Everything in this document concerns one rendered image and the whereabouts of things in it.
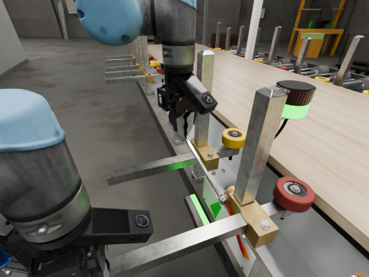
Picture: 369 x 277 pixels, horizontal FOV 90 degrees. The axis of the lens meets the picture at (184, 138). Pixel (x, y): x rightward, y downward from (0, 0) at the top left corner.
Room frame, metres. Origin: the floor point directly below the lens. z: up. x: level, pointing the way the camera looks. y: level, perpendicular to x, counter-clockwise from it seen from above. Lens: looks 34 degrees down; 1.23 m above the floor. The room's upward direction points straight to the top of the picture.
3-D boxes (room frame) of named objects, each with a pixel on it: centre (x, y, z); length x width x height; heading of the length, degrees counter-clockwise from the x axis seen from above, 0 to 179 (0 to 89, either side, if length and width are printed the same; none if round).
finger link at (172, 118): (0.44, 0.02, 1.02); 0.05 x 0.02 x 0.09; 130
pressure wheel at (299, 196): (0.29, -0.25, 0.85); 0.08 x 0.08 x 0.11
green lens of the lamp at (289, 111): (0.31, -0.19, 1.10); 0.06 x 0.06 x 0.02
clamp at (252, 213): (0.27, -0.15, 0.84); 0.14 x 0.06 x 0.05; 20
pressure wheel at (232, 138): (0.52, -0.17, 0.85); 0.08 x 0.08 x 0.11
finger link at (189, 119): (0.48, 0.00, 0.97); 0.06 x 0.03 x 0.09; 40
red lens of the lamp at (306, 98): (0.31, -0.19, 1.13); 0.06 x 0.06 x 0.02
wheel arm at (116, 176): (0.46, 0.02, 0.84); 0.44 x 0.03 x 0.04; 110
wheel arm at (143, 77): (1.40, 0.36, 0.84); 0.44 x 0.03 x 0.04; 110
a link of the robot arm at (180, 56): (0.46, 0.02, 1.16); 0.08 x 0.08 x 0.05
